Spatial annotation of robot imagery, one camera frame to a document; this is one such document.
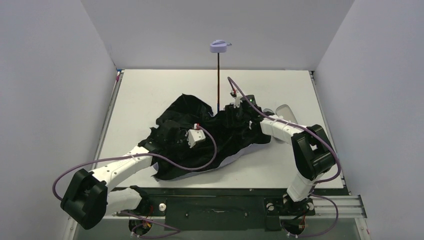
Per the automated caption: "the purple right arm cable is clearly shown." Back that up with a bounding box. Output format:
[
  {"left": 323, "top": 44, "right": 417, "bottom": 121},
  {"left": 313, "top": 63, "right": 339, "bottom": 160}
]
[{"left": 226, "top": 76, "right": 342, "bottom": 239}]

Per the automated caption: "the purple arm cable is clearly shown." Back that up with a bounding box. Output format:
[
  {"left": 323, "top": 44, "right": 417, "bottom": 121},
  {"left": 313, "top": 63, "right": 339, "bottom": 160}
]
[
  {"left": 51, "top": 124, "right": 219, "bottom": 240},
  {"left": 226, "top": 76, "right": 342, "bottom": 239}
]

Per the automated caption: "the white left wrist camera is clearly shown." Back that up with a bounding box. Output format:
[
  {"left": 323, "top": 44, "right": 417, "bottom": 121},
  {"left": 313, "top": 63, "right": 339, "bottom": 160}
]
[{"left": 187, "top": 123, "right": 206, "bottom": 149}]

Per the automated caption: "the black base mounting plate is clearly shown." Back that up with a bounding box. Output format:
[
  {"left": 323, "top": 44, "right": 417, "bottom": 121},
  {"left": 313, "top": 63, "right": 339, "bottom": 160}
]
[{"left": 82, "top": 185, "right": 350, "bottom": 232}]

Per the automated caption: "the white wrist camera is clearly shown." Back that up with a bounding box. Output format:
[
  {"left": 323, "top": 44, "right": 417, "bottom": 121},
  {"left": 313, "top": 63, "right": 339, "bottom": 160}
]
[
  {"left": 230, "top": 90, "right": 243, "bottom": 108},
  {"left": 187, "top": 123, "right": 206, "bottom": 149}
]

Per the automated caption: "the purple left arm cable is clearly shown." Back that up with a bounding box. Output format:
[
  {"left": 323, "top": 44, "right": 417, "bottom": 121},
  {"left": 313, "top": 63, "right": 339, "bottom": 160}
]
[{"left": 51, "top": 124, "right": 219, "bottom": 240}]

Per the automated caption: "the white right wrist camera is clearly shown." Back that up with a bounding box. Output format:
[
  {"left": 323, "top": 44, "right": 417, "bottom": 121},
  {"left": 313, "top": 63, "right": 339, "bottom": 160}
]
[{"left": 230, "top": 90, "right": 243, "bottom": 108}]

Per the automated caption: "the aluminium front frame rail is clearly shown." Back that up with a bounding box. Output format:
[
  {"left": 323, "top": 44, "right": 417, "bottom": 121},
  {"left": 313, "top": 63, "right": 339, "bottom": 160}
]
[{"left": 67, "top": 195, "right": 368, "bottom": 220}]

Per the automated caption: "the lavender folding umbrella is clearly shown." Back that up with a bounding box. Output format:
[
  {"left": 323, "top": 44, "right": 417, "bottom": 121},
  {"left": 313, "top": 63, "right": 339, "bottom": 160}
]
[{"left": 147, "top": 39, "right": 273, "bottom": 182}]

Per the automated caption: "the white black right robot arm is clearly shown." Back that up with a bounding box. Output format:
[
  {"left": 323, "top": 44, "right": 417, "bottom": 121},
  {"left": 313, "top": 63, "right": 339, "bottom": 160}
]
[{"left": 224, "top": 95, "right": 338, "bottom": 215}]

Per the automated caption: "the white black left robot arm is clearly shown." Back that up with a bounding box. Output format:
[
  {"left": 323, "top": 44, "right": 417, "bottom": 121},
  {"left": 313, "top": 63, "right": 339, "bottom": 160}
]
[{"left": 57, "top": 146, "right": 187, "bottom": 230}]

